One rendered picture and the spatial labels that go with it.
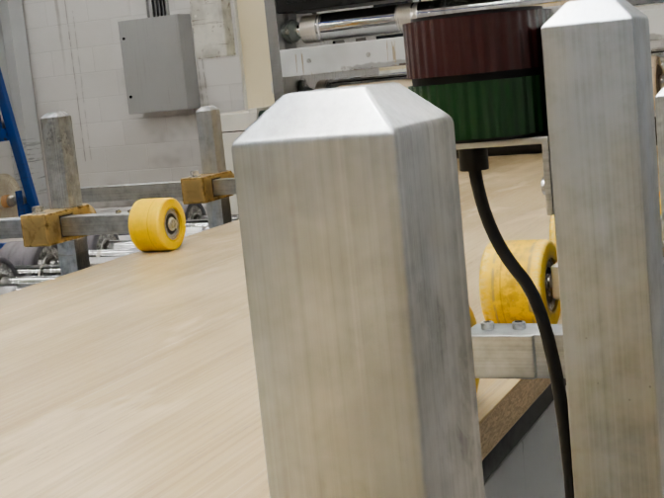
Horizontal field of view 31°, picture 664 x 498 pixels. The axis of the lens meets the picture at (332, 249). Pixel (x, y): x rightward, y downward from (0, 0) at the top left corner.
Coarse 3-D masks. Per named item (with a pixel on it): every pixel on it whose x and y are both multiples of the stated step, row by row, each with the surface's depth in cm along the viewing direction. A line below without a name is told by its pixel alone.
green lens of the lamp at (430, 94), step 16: (496, 80) 46; (512, 80) 46; (528, 80) 46; (432, 96) 47; (448, 96) 46; (464, 96) 46; (480, 96) 46; (496, 96) 46; (512, 96) 46; (528, 96) 46; (544, 96) 47; (448, 112) 46; (464, 112) 46; (480, 112) 46; (496, 112) 46; (512, 112) 46; (528, 112) 46; (544, 112) 47; (464, 128) 46; (480, 128) 46; (496, 128) 46; (512, 128) 46; (528, 128) 46; (544, 128) 47
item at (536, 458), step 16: (544, 400) 115; (528, 416) 110; (544, 416) 115; (512, 432) 105; (528, 432) 110; (544, 432) 115; (496, 448) 101; (512, 448) 105; (528, 448) 110; (544, 448) 115; (496, 464) 101; (512, 464) 105; (528, 464) 109; (544, 464) 115; (560, 464) 120; (496, 480) 100; (512, 480) 105; (528, 480) 109; (544, 480) 115; (560, 480) 120; (496, 496) 100; (512, 496) 104; (528, 496) 109; (544, 496) 114; (560, 496) 120
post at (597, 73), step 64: (576, 64) 45; (640, 64) 45; (576, 128) 46; (640, 128) 45; (576, 192) 46; (640, 192) 45; (576, 256) 47; (640, 256) 46; (576, 320) 47; (640, 320) 46; (576, 384) 48; (640, 384) 46; (576, 448) 48; (640, 448) 47
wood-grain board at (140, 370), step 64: (512, 192) 214; (128, 256) 180; (192, 256) 173; (0, 320) 137; (64, 320) 133; (128, 320) 129; (192, 320) 126; (0, 384) 105; (64, 384) 103; (128, 384) 101; (192, 384) 99; (256, 384) 97; (512, 384) 89; (0, 448) 86; (64, 448) 84; (128, 448) 83; (192, 448) 81; (256, 448) 80
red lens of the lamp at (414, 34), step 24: (408, 24) 47; (432, 24) 46; (456, 24) 46; (480, 24) 45; (504, 24) 46; (528, 24) 46; (408, 48) 48; (432, 48) 46; (456, 48) 46; (480, 48) 46; (504, 48) 46; (528, 48) 46; (408, 72) 48; (432, 72) 47; (456, 72) 46; (480, 72) 46
